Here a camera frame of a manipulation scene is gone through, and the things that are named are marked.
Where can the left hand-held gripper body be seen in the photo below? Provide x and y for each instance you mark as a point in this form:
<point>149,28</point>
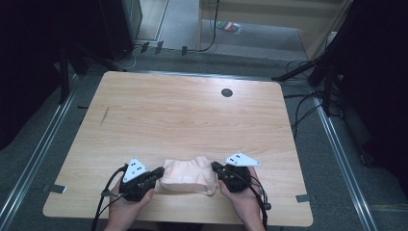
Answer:
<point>136,189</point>

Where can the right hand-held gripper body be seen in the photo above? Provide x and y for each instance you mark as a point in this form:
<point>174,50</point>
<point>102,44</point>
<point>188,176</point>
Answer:
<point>237,178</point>

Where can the pale pink sock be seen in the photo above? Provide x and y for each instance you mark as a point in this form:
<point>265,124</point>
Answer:
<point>187,173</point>
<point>210,192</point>

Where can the person's left hand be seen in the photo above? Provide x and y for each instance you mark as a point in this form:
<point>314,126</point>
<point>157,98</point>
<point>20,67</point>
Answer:
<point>126,211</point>

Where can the person's right hand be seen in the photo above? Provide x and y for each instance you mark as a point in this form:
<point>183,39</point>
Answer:
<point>245,202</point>

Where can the grey tape strip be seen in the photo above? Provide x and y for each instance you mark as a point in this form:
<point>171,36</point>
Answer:
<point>55,188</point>
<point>303,198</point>

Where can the black round table grommet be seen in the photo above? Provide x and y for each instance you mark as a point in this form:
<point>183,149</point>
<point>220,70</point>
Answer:
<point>227,92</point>

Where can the black plug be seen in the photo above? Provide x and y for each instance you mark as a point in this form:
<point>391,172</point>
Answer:
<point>184,50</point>
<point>159,47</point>
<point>144,47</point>

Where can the black metal tripod stand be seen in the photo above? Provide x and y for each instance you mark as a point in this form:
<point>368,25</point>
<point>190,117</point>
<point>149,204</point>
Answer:
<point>325,70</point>

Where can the colourful flat packet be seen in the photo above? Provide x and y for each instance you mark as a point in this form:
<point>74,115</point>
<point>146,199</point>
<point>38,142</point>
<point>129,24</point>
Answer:
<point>229,27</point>

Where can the dark cabinet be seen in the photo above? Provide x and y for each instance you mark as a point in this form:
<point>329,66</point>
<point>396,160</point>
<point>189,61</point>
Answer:
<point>120,25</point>

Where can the metal floor rail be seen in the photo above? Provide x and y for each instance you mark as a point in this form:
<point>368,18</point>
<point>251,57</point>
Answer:
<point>41,141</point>
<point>343,163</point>

